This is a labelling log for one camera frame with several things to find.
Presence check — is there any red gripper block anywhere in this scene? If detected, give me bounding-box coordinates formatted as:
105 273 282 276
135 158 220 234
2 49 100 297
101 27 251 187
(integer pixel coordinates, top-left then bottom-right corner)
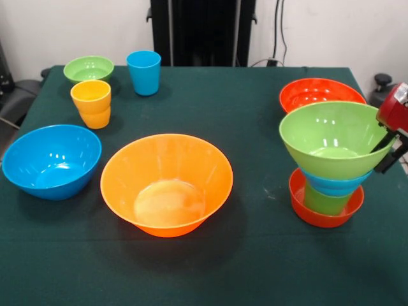
369 82 408 175

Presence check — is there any small blue bowl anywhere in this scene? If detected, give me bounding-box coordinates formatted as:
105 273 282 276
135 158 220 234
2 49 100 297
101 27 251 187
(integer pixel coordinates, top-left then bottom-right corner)
298 167 374 198

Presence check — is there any large green bowl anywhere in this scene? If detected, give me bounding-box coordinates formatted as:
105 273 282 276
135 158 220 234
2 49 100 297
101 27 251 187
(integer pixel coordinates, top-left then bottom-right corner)
279 101 396 179

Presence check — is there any green cup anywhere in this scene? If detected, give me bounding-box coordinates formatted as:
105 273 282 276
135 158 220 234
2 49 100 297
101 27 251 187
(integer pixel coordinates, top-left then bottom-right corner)
303 183 351 216

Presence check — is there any wide red bowl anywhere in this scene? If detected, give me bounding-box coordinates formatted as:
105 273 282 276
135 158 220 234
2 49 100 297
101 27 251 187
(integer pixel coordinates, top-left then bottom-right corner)
279 78 367 115

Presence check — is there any small red bowl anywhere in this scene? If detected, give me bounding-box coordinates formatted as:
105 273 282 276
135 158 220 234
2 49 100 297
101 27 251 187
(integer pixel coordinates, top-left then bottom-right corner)
288 168 365 229

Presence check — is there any dark green table cloth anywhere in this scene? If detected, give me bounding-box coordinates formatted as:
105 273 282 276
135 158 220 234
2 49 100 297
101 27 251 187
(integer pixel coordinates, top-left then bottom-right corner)
0 65 408 306

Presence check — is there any large orange bowl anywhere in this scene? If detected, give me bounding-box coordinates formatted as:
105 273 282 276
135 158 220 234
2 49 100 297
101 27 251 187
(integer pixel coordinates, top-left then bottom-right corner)
99 133 234 238

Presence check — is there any blue cup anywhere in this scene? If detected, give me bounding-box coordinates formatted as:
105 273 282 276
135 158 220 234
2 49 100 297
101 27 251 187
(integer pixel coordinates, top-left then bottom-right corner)
126 50 162 96

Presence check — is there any yellow cup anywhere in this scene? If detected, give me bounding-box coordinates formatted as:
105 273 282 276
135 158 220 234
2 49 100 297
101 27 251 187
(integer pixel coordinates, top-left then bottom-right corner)
70 80 112 129

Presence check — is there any small green bowl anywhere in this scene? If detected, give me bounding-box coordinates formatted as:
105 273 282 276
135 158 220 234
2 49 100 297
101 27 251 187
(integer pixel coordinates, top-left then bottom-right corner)
62 55 115 84

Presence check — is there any large blue bowl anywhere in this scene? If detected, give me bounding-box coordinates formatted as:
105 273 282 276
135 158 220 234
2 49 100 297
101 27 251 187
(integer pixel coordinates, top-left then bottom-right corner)
1 124 103 201

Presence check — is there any black wall cable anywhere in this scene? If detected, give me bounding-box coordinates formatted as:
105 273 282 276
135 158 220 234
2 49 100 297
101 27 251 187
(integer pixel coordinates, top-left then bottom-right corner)
273 0 288 66

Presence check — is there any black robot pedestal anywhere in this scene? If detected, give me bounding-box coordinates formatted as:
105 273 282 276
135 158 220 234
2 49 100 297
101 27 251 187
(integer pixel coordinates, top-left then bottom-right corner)
146 0 258 67

